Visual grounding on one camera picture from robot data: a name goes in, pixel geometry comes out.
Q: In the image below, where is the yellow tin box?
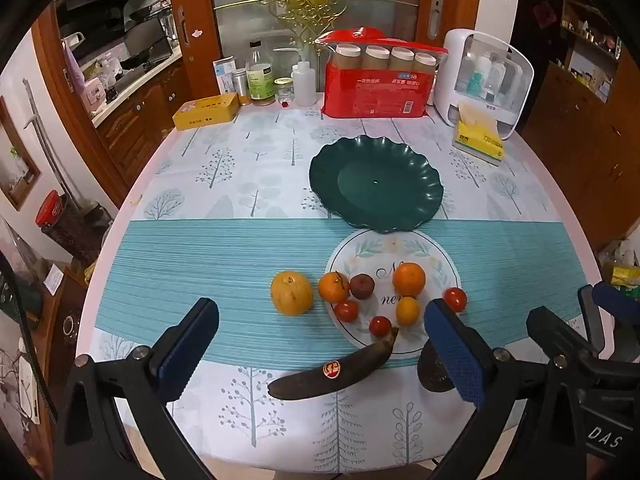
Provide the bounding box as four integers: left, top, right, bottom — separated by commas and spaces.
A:
172, 92, 240, 132

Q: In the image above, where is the wooden kitchen cabinet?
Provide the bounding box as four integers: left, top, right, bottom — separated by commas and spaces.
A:
92, 57, 193, 201

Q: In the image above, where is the white plastic squeeze bottle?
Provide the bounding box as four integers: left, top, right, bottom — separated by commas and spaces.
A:
291, 45, 317, 107

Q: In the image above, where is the red disposable cup package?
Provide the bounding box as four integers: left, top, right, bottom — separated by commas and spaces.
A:
320, 27, 448, 120

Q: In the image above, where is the small metal can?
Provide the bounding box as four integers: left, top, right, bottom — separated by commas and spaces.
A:
234, 68, 251, 106

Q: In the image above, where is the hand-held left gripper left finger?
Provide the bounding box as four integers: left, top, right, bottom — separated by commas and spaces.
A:
52, 297, 221, 480

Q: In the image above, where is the purple bag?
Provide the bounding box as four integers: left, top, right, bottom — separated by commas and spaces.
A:
61, 34, 108, 117

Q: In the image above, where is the round orange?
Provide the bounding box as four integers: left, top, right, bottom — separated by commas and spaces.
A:
393, 262, 426, 297

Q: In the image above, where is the wooden shelf cabinet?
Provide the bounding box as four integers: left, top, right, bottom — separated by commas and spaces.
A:
520, 0, 640, 253

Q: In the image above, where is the tree print tablecloth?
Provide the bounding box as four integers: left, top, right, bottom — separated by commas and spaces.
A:
75, 92, 603, 480

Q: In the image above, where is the small orange mandarin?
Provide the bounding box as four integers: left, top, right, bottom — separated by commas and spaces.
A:
318, 270, 350, 304

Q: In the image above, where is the dark brown avocado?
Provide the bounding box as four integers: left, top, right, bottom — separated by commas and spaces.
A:
417, 342, 458, 394

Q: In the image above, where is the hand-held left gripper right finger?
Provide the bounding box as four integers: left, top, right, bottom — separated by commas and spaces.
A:
424, 298, 585, 480

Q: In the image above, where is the small yellow-orange citrus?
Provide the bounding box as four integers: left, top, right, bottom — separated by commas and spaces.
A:
395, 296, 421, 327

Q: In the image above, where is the white and blue carton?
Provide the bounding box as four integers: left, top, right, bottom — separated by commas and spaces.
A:
213, 55, 238, 97

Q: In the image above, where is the large yellow citrus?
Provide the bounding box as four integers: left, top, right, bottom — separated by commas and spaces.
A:
270, 270, 315, 317

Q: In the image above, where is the white storage box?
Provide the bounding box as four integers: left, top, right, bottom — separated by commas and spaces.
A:
432, 28, 535, 141

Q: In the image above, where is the black range hood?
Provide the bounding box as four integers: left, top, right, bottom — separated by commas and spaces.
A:
57, 0, 163, 28

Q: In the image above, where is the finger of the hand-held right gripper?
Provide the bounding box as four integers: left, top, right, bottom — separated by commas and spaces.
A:
526, 306, 599, 362
577, 281, 640, 361

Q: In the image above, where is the blackened banana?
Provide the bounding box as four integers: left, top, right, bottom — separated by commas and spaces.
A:
268, 327, 399, 401

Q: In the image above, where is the green label glass bottle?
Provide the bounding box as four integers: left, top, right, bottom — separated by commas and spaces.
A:
246, 40, 276, 107

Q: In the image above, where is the dark green scalloped plate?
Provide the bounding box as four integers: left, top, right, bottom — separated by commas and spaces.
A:
309, 135, 445, 234

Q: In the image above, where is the wooden picture frame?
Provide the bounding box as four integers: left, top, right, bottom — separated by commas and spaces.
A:
0, 95, 42, 212

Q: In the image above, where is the yellow tissue pack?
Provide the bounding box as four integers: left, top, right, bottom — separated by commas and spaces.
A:
452, 101, 507, 162

